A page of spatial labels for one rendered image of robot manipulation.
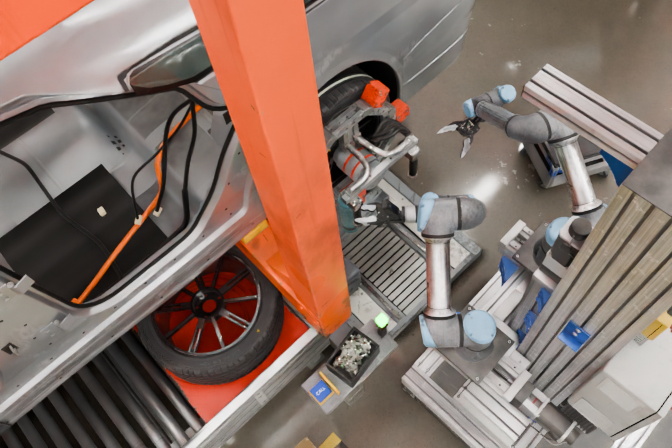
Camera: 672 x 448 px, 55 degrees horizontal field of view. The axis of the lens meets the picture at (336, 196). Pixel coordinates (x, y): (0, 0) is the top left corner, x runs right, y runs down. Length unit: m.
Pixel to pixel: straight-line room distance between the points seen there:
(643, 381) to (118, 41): 1.85
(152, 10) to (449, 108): 2.42
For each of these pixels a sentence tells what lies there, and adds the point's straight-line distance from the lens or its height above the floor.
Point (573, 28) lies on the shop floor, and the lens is 4.63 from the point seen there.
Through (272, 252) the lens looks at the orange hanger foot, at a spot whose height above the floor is 0.68.
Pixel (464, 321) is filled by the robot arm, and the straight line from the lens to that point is 2.36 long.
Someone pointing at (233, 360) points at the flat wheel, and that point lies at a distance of 2.95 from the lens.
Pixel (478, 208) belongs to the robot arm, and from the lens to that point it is 2.29.
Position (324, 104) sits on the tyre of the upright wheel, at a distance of 2.65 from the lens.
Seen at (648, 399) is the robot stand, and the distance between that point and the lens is 2.24.
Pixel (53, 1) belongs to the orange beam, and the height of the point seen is 2.65.
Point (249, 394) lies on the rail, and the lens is 3.02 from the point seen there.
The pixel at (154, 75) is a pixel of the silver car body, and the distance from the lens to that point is 2.04.
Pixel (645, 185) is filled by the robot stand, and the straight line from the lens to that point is 1.55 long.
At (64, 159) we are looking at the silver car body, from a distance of 3.16.
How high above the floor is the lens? 3.28
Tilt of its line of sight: 61 degrees down
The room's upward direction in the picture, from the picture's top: 8 degrees counter-clockwise
